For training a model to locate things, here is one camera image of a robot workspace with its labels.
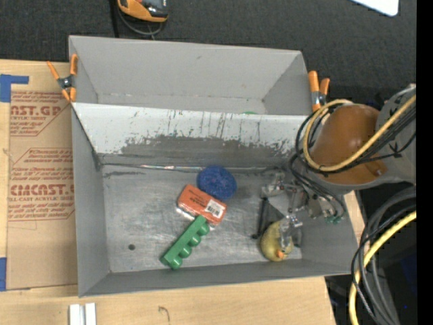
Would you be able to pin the yellow toy duck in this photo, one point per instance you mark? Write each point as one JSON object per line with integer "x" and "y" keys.
{"x": 270, "y": 245}

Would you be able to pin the grey metal bin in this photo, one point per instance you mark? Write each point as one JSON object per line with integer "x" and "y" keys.
{"x": 152, "y": 222}

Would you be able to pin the brown cardboard board red print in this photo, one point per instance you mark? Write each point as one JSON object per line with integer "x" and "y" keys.
{"x": 40, "y": 168}

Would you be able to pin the green round thing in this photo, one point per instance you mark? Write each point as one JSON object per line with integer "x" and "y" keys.
{"x": 250, "y": 112}

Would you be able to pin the green toy building block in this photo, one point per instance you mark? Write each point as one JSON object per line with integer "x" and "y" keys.
{"x": 186, "y": 244}

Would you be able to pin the orange packet with barcode label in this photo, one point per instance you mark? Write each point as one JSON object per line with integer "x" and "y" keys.
{"x": 201, "y": 201}

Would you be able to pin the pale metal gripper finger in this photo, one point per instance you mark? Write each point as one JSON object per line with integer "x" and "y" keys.
{"x": 290, "y": 230}
{"x": 272, "y": 190}

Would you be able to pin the blue round sponge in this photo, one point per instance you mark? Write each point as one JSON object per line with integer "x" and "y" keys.
{"x": 216, "y": 182}

